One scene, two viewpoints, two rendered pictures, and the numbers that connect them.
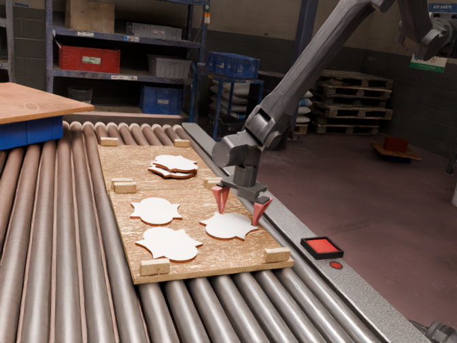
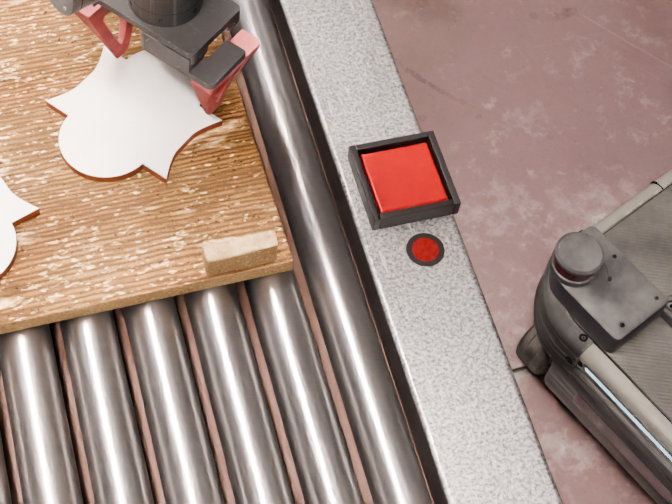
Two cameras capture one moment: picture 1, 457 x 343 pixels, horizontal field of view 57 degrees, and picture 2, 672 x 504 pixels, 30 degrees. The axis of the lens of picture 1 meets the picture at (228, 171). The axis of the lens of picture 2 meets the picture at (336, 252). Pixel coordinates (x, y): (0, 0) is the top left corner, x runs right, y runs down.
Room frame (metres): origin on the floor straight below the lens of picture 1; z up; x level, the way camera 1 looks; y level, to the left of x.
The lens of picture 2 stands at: (0.32, -0.20, 1.80)
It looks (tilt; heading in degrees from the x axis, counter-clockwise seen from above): 60 degrees down; 359
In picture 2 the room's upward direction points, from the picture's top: 9 degrees clockwise
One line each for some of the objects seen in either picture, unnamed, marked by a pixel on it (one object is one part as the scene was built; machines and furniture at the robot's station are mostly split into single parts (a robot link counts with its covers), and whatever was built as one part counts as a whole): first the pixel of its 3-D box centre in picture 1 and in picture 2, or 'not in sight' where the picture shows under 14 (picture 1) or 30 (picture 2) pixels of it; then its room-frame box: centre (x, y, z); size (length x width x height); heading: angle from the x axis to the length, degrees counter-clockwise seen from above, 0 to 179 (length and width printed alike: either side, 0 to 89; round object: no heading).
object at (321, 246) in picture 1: (321, 248); (403, 180); (0.91, -0.25, 0.92); 0.06 x 0.06 x 0.01; 23
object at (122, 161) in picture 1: (156, 166); not in sight; (1.31, 0.24, 0.93); 0.41 x 0.35 x 0.02; 22
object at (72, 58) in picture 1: (89, 58); not in sight; (5.12, 1.84, 0.78); 0.66 x 0.45 x 0.28; 116
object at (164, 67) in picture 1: (168, 66); not in sight; (5.53, 0.95, 0.76); 0.50 x 0.36 x 0.24; 122
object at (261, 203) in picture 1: (253, 207); (200, 65); (0.95, -0.07, 0.99); 0.07 x 0.07 x 0.09; 63
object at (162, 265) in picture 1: (155, 267); not in sight; (0.70, 0.12, 0.95); 0.06 x 0.02 x 0.03; 114
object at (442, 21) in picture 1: (437, 34); not in sight; (1.28, -0.53, 1.45); 0.09 x 0.08 x 0.12; 46
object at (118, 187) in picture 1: (125, 187); not in sight; (1.05, 0.27, 0.95); 0.06 x 0.02 x 0.03; 114
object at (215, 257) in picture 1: (191, 224); (28, 104); (0.93, 0.07, 0.93); 0.41 x 0.35 x 0.02; 24
